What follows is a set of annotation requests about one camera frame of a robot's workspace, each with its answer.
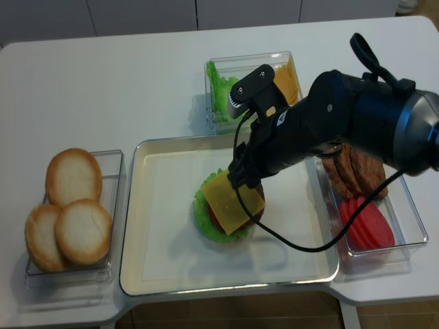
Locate white paper tray liner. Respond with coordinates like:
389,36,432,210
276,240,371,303
143,149,318,282

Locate white metal serving tray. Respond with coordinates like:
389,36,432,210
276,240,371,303
119,134,339,296

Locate green lettuce leaves in box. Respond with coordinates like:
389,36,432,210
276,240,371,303
206,61,239,122

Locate stack of yellow cheese slices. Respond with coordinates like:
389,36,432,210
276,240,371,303
274,60,299,105

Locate brown burger patty on stack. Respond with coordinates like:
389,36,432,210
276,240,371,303
237,184,265,233

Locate bun half at back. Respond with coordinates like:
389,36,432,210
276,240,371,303
45,148,103,208

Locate brown patty in box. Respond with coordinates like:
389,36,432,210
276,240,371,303
350,148,386,197
335,143,363,197
322,156,354,200

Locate red tomato slice on burger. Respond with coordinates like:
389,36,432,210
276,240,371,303
208,205,225,233

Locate green lettuce leaf on burger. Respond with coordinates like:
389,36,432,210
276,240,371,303
192,169,250,243

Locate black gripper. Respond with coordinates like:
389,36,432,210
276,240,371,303
227,102,329,189

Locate bun half at front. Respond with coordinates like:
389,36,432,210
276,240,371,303
55,199,112,265

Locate bun half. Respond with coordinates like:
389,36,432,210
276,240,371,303
55,199,112,265
45,148,103,208
25,204,69,272

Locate brown patty front in box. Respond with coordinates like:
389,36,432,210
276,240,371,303
350,148,386,197

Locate clear box with patties and tomato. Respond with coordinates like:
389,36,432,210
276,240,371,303
313,136,429,271

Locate brown patty back in box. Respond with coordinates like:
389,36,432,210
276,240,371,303
322,156,354,200

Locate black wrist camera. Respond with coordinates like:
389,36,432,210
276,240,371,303
227,64,288,120

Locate yellow cheese slice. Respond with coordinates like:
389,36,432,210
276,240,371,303
202,170,265,235

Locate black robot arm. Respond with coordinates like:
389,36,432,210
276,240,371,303
228,64,438,188

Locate bun half at left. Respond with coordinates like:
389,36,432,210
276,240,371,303
25,204,69,272

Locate red tomato slices in box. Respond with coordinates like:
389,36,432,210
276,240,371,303
347,203,395,251

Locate black cable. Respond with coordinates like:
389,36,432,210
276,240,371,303
233,32,416,253

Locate clear box with buns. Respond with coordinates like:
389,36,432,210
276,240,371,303
25,150,126,288

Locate brown patty middle in box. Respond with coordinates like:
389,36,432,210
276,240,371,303
335,143,363,197

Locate clear box with lettuce and cheese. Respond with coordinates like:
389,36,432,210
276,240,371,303
204,51,302,134

